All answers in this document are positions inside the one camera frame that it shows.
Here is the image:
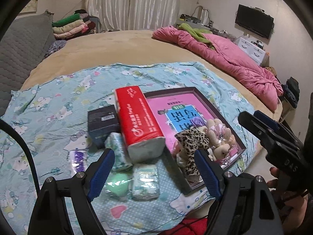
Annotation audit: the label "purple clear packet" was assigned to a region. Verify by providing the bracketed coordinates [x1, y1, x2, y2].
[68, 149, 86, 174]

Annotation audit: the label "small tissue packet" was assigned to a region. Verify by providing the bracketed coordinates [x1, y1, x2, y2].
[132, 164, 161, 200]
[105, 132, 130, 172]

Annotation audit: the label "beige bed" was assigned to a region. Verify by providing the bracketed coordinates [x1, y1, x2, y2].
[21, 29, 284, 174]

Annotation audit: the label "black cable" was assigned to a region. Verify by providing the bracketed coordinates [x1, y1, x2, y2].
[0, 120, 41, 196]

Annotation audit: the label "green round sponge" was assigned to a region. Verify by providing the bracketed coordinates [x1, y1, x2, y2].
[106, 173, 134, 196]

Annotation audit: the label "green cloth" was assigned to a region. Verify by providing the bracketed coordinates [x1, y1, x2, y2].
[177, 23, 216, 51]

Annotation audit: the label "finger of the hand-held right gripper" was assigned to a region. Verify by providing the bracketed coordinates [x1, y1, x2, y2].
[238, 111, 300, 153]
[253, 110, 297, 144]

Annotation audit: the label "blue cat-print blanket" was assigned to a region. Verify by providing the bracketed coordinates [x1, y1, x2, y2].
[0, 61, 260, 235]

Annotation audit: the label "pink quilt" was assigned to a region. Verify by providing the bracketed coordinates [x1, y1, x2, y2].
[152, 26, 284, 112]

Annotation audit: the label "black wall television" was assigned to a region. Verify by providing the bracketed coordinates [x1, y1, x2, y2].
[235, 4, 274, 40]

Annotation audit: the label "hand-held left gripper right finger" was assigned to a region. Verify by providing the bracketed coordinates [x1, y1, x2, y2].
[194, 148, 286, 235]

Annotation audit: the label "grey quilted headboard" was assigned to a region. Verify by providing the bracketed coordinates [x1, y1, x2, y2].
[0, 12, 55, 115]

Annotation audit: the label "cluttered side table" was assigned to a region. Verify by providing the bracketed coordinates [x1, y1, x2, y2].
[176, 5, 235, 42]

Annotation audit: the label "plush bear with purple flower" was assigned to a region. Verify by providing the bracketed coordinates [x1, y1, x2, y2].
[191, 117, 208, 133]

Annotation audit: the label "pink folded garment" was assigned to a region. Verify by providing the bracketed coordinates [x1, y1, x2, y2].
[54, 24, 88, 39]

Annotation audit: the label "dark patterned cloth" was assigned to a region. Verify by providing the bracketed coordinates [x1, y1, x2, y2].
[44, 39, 67, 59]

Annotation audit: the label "white drawer cabinet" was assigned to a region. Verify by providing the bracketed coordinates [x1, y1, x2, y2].
[236, 35, 269, 66]

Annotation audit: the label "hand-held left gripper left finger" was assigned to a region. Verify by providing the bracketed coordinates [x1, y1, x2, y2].
[29, 148, 115, 235]

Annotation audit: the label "small beige plush bear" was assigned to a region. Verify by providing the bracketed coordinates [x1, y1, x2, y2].
[211, 144, 231, 162]

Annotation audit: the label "white curtain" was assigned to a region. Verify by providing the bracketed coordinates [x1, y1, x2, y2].
[84, 0, 186, 33]

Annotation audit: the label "red tissue pack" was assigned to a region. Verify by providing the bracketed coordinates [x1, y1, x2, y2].
[114, 85, 165, 164]

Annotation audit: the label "leopard print scrunchie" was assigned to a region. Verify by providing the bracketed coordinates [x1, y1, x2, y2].
[174, 126, 211, 177]

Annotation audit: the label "dark folded clothes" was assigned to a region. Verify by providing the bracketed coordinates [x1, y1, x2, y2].
[75, 9, 99, 33]

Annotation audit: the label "person's right hand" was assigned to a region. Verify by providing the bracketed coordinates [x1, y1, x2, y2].
[266, 167, 313, 228]

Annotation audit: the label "dark clothes pile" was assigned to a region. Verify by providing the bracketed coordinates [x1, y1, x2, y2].
[281, 77, 300, 108]

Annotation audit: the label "green folded garment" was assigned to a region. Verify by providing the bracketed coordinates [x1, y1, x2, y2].
[52, 13, 82, 27]

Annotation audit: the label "red cloth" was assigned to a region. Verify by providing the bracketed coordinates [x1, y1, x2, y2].
[171, 219, 211, 235]

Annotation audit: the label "plush bear with pink bow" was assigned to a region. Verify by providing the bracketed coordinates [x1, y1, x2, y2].
[207, 119, 236, 150]

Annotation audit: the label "dark cardboard box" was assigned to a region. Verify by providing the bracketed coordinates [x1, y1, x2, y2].
[87, 104, 121, 150]

